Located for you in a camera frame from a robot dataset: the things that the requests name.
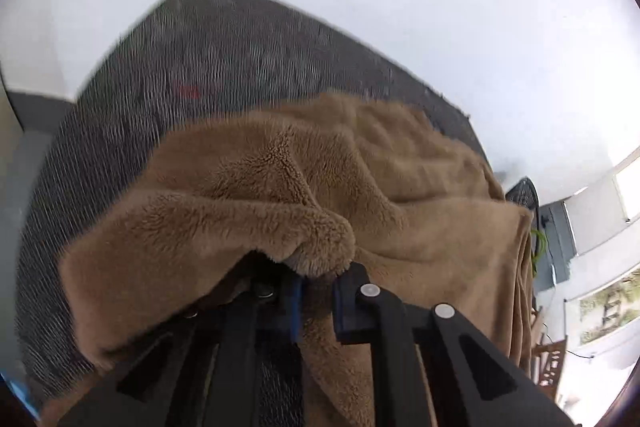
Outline brown fleece garment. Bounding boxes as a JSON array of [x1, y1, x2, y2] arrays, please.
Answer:
[[41, 93, 533, 426]]

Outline wooden chair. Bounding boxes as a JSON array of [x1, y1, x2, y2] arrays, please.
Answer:
[[532, 307, 568, 402]]

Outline framed landscape painting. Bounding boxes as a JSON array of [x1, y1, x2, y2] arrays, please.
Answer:
[[564, 265, 639, 347]]

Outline green paper bag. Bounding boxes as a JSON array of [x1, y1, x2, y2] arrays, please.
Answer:
[[530, 229, 548, 277]]

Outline black mesh chair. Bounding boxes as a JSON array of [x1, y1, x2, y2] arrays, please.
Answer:
[[506, 176, 539, 229]]

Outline black patterned table cloth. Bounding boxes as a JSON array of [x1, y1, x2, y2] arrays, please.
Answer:
[[15, 0, 480, 404]]

